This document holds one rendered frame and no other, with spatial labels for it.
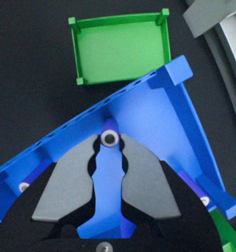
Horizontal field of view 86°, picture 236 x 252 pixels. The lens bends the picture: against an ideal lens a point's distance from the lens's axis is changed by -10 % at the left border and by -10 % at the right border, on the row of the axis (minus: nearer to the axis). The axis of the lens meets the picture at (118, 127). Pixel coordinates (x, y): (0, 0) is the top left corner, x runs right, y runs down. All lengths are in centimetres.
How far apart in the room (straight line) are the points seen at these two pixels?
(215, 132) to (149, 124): 50
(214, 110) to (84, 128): 55
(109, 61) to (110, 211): 44
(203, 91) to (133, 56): 29
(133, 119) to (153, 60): 37
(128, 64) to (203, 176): 41
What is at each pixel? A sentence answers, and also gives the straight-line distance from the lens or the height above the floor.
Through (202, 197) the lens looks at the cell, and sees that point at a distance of 20.
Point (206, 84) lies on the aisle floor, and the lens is 63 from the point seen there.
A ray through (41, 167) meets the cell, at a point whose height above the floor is 35.
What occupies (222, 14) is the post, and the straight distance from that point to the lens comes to 51.
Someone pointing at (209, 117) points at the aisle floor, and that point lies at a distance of 64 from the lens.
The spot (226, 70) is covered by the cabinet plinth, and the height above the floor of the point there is 4.
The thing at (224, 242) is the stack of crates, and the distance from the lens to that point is 34.
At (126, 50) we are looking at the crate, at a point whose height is 0.
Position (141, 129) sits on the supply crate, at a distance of 20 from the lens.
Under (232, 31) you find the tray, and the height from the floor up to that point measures 14.
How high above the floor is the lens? 52
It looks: 77 degrees down
